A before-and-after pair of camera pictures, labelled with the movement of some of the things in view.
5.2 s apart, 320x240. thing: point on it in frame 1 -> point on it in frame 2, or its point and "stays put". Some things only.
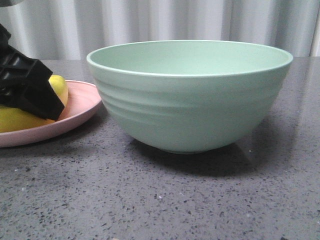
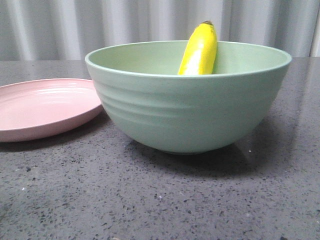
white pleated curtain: [61, 30] stays put
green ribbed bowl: [190, 96] stays put
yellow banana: [13, 119] -> [199, 53]
